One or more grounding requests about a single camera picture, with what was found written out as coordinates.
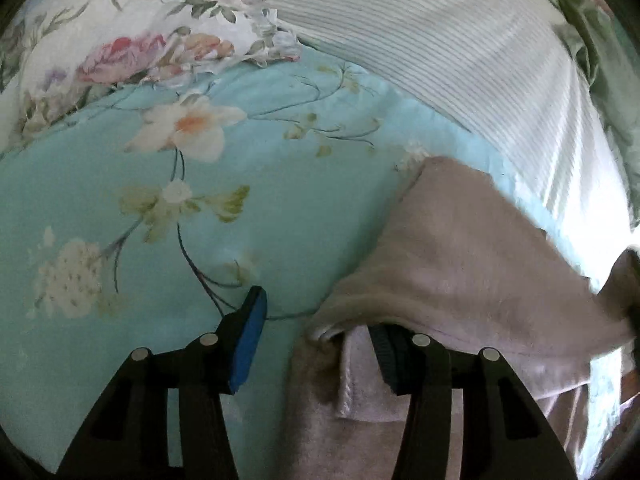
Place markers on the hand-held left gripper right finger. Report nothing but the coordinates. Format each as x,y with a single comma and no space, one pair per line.
388,360

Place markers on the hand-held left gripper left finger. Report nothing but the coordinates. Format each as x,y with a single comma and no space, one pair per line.
248,344

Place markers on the beige towel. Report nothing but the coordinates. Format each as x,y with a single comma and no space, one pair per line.
465,270

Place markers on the turquoise floral bed sheet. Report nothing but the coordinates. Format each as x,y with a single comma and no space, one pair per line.
150,240

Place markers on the white striped pillow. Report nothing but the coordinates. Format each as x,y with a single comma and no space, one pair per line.
460,60

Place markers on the floral pillow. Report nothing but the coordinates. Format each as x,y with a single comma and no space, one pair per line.
125,35

